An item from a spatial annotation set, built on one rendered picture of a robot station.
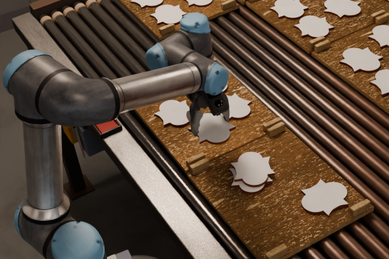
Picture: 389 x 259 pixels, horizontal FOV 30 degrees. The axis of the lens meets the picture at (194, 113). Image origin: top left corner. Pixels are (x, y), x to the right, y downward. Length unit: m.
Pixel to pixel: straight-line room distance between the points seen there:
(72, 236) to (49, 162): 0.19
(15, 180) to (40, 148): 2.00
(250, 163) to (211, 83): 0.44
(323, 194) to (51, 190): 0.74
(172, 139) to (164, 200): 0.23
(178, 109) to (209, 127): 0.28
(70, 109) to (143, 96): 0.18
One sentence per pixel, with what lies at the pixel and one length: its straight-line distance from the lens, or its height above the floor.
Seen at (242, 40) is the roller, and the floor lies 0.91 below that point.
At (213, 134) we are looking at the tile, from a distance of 2.05.
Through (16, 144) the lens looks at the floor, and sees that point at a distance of 3.86.
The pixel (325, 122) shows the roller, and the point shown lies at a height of 0.92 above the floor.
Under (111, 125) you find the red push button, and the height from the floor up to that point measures 0.93.
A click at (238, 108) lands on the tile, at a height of 0.95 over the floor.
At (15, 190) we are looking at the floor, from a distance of 3.61.
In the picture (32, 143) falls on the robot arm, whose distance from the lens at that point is 1.66.
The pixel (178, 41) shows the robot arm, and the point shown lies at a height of 1.39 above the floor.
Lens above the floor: 2.42
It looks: 40 degrees down
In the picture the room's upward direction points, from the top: 8 degrees counter-clockwise
